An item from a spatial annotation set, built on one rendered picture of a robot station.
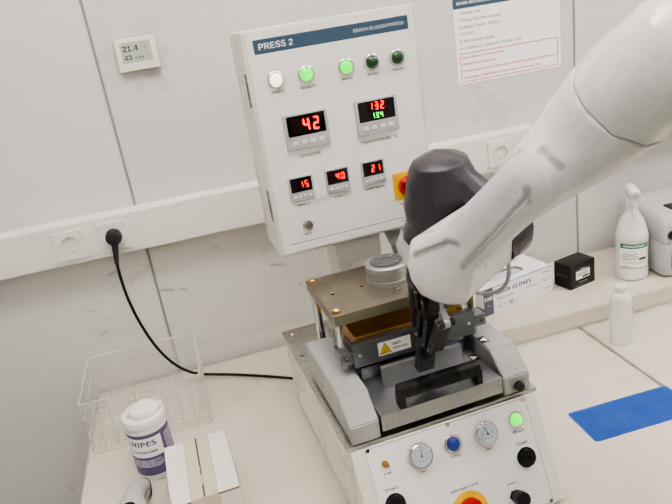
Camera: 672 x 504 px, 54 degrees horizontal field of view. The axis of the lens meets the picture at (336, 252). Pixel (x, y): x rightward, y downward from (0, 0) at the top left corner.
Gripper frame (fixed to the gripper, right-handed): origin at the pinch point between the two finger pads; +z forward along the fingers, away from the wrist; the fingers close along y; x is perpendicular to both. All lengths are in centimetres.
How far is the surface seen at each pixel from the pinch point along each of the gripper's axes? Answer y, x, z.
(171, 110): -80, -28, -12
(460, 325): -4.2, 8.8, 0.6
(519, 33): -77, 62, -17
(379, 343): -4.5, -6.5, -0.6
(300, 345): -27.2, -15.1, 19.9
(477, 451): 13.0, 4.0, 12.1
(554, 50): -74, 72, -12
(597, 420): 7.3, 35.4, 26.6
